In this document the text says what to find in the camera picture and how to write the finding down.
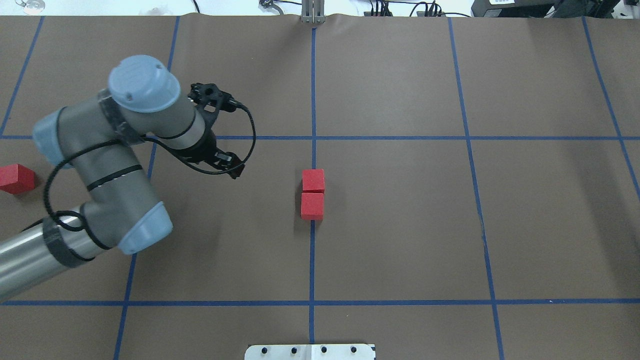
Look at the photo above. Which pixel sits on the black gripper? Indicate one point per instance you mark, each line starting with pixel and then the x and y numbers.
pixel 205 151

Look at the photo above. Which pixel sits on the red block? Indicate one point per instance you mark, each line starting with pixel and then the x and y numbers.
pixel 312 206
pixel 17 179
pixel 313 181

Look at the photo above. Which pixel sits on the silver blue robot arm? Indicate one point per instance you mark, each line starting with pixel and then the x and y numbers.
pixel 98 195

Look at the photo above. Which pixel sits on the black box with label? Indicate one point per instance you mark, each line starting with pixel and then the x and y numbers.
pixel 560 9

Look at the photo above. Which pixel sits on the aluminium frame post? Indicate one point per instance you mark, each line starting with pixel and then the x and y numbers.
pixel 313 11

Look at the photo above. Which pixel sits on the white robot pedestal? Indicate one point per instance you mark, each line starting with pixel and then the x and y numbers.
pixel 338 351

